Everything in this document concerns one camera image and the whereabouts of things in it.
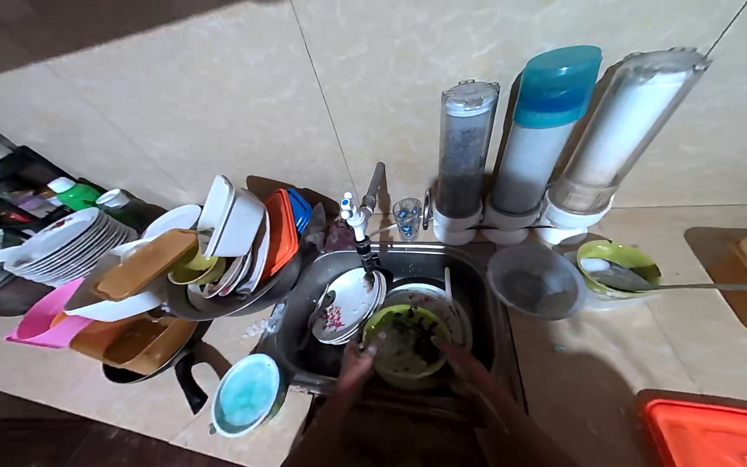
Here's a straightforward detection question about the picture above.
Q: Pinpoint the person's right forearm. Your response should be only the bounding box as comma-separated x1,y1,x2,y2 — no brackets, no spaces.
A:
464,376,582,467

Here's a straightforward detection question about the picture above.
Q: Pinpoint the green bowl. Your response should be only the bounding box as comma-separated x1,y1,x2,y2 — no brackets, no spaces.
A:
575,240,662,301

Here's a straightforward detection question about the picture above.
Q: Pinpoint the yellow-green bowl with food residue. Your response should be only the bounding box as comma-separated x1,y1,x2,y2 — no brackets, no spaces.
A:
362,305,453,390

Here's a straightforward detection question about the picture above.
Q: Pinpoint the metal ladle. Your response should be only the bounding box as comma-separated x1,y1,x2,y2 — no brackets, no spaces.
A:
583,258,747,294

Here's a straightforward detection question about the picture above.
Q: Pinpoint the person's left forearm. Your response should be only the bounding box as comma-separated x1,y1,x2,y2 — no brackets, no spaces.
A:
281,381,364,467

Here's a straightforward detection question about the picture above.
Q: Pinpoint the white deep container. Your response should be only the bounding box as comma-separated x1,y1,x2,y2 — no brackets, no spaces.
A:
64,239,164,323

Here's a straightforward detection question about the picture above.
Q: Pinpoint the large metal basin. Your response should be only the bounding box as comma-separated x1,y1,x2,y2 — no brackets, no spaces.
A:
165,244,304,323

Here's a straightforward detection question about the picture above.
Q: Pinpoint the translucent plastic bowl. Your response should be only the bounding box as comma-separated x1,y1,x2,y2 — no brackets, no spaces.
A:
487,244,587,321

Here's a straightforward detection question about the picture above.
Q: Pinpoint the grey pipe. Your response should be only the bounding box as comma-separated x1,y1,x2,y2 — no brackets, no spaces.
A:
361,162,386,214

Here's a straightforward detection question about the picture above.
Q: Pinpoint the brown plastic container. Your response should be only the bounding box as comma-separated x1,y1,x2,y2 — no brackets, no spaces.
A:
51,309,198,376

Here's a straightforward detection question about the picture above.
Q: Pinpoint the red-orange plastic tray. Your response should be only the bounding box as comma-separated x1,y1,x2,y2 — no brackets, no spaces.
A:
637,389,747,467

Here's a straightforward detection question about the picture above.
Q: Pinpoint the person's body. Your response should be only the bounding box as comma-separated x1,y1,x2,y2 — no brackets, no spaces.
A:
309,397,504,467

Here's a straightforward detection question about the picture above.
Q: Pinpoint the pink plastic container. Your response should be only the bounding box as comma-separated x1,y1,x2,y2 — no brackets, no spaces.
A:
5,278,87,350

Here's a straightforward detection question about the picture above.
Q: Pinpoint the white oval plate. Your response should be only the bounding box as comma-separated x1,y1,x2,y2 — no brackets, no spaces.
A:
142,204,203,240

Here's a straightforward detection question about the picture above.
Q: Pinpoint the large round plate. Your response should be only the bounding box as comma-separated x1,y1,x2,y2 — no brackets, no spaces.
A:
383,283,473,352

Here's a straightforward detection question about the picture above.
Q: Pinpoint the dark bottle with white cap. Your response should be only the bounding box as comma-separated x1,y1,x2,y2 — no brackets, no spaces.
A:
96,189,166,234

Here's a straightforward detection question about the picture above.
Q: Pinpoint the person's left hand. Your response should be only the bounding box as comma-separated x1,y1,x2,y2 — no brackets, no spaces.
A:
338,332,387,394

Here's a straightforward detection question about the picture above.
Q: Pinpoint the water filter with white cartridge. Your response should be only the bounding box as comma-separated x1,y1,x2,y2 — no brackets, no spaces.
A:
536,47,713,246

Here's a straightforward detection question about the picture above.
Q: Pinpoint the water filter with teal cap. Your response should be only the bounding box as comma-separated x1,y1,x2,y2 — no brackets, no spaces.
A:
484,45,603,246

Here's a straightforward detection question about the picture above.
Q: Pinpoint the black plastic rack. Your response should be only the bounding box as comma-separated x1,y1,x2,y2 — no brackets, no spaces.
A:
0,145,99,240

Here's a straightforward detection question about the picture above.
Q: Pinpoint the white plate with dark rim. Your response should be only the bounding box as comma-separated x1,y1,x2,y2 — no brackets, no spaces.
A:
236,209,272,297

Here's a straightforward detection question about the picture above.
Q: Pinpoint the orange plastic basket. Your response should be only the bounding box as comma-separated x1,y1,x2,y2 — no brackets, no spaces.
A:
261,188,300,282

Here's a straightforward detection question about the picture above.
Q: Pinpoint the stack of floral white plates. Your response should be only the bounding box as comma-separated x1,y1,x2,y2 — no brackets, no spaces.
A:
311,267,387,346

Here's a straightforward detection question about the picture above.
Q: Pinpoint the white and black faucet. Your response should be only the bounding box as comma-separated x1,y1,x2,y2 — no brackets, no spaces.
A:
340,191,381,273

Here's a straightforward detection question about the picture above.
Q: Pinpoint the black frying pan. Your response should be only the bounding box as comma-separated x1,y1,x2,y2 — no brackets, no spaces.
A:
102,319,213,416

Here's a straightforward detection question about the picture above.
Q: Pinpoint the person's right hand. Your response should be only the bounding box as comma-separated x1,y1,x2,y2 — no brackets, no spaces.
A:
431,335,492,398

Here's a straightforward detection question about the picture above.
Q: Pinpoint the water filter with grey granules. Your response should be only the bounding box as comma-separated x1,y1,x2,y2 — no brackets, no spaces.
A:
432,79,501,246

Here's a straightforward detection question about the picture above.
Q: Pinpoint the green bottle with white cap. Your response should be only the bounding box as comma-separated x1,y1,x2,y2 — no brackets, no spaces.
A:
47,176,102,212

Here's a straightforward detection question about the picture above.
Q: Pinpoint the brown rectangular lid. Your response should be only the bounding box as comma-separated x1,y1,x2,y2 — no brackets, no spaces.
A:
93,228,199,302

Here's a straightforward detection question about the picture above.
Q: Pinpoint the white rectangular plastic container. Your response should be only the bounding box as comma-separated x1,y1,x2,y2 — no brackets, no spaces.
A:
196,174,267,259

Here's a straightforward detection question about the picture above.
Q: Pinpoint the blue plastic container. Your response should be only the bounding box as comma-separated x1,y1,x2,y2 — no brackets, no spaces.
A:
286,188,314,234

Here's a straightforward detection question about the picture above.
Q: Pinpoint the dark reddish cloth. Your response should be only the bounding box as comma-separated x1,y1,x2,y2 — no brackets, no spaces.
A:
323,221,357,253

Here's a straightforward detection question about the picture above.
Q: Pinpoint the bowl of turquoise soap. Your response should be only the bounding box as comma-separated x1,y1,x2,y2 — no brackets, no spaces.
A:
209,353,289,438

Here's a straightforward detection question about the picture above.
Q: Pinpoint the stainless steel sink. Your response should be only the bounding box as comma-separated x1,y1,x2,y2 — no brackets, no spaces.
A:
258,243,528,412

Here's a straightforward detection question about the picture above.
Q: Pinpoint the metal spoon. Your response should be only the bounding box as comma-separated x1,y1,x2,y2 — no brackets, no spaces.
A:
309,285,337,329

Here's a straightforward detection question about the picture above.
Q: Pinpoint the small olive-green bowl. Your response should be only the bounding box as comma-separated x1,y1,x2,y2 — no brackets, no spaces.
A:
167,246,227,287

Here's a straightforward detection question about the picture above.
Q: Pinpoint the clear glass with blue print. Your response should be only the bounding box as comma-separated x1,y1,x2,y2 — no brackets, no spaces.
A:
393,197,423,243

